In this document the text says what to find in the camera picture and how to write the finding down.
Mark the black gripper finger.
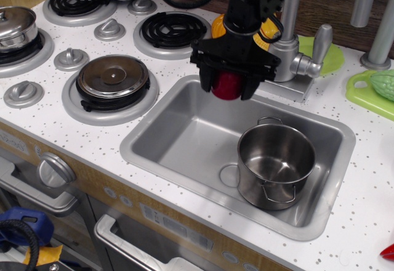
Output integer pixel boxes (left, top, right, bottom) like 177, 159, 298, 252
241, 75, 265, 100
199, 65, 218, 92

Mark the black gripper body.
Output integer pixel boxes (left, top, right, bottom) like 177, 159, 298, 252
190, 21, 281, 81

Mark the red toy sweet potato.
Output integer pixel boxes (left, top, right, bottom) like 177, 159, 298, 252
211, 71, 243, 100

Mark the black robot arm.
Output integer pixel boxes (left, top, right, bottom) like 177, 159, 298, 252
190, 0, 283, 100

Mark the grey sink basin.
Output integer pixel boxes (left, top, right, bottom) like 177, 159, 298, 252
120, 75, 356, 241

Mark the steel pot in sink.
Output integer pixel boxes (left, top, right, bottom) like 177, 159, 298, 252
237, 117, 316, 211

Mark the steel lidded pot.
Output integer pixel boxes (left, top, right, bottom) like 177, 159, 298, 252
1, 6, 38, 53

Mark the yellow toy corn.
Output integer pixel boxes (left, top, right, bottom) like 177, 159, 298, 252
253, 34, 270, 51

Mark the orange toy pumpkin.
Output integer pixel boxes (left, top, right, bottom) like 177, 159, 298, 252
211, 14, 227, 39

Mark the silver toy faucet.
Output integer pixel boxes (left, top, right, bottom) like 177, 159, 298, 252
259, 0, 373, 103

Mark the back right coil burner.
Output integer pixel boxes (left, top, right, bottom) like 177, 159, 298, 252
133, 12, 211, 60

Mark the coil burner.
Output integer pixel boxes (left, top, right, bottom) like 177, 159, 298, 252
42, 0, 117, 27
133, 12, 211, 60

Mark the light green plate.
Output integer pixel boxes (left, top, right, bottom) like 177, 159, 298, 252
299, 36, 345, 76

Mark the steel lid on burner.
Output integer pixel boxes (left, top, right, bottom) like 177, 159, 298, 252
76, 55, 149, 99

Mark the silver stove knob back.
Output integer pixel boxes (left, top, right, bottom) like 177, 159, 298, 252
127, 0, 157, 15

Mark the silver stove knob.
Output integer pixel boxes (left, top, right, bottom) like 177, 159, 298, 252
94, 18, 126, 42
54, 48, 89, 71
127, 0, 157, 15
3, 81, 44, 108

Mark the silver stove knob centre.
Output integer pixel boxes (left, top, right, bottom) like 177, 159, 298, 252
94, 18, 126, 42

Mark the front right stove burner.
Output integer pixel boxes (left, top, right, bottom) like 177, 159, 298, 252
62, 70, 159, 126

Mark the stove burner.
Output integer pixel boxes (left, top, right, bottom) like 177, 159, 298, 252
0, 28, 55, 79
62, 70, 159, 126

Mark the green cutting board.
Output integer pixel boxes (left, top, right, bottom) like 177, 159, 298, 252
345, 70, 393, 121

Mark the green toy bitter gourd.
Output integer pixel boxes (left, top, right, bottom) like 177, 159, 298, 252
370, 70, 394, 101

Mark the silver stove knob middle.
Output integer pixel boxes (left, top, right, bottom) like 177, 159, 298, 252
54, 48, 89, 71

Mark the back left coil burner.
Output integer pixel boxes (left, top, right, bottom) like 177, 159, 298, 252
42, 0, 117, 27

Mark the silver oven dial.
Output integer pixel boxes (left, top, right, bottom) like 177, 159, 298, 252
36, 152, 76, 188

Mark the silver stove knob front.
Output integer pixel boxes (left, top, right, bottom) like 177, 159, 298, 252
3, 81, 44, 108

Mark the front left stove burner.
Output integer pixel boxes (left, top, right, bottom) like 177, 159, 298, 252
0, 28, 55, 79

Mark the red toy pepper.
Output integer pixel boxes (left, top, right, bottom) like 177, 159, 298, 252
380, 244, 394, 261

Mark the blue clamp tool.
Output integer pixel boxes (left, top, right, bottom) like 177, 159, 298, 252
1, 207, 54, 246

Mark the yellow tape piece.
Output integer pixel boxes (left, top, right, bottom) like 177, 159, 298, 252
36, 245, 63, 267

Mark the grey post with base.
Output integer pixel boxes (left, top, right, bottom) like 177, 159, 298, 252
360, 0, 393, 71

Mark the silver dishwasher door handle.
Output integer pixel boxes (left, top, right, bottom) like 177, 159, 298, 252
94, 214, 201, 271

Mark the silver oven door handle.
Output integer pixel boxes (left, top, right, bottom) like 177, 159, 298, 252
1, 157, 79, 217

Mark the black cable loop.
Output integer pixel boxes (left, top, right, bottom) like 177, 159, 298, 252
0, 219, 40, 271

